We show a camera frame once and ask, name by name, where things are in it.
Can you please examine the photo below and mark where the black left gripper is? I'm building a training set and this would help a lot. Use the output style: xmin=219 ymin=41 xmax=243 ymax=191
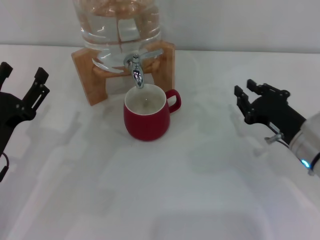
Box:
xmin=0 ymin=61 xmax=51 ymax=156

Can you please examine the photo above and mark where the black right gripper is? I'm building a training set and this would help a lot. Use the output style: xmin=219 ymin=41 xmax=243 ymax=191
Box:
xmin=233 ymin=78 xmax=307 ymax=145

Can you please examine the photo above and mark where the red ceramic cup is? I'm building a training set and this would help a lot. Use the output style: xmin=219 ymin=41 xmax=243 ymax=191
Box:
xmin=123 ymin=83 xmax=183 ymax=142

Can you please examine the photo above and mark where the chrome faucet tap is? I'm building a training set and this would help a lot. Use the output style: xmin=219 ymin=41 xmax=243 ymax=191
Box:
xmin=124 ymin=49 xmax=165 ymax=90

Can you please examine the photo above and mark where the wooden dispenser stand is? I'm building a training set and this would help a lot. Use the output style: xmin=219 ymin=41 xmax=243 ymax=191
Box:
xmin=71 ymin=41 xmax=176 ymax=106

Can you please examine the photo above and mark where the glass water dispenser jar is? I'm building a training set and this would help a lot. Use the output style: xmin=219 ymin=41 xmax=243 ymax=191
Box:
xmin=72 ymin=0 xmax=162 ymax=73

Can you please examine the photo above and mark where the right gripper cable connector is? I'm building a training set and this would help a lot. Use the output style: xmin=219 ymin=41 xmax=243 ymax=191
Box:
xmin=264 ymin=132 xmax=291 ymax=148

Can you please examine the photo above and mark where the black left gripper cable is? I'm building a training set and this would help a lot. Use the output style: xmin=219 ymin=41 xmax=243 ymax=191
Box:
xmin=0 ymin=152 xmax=11 ymax=183

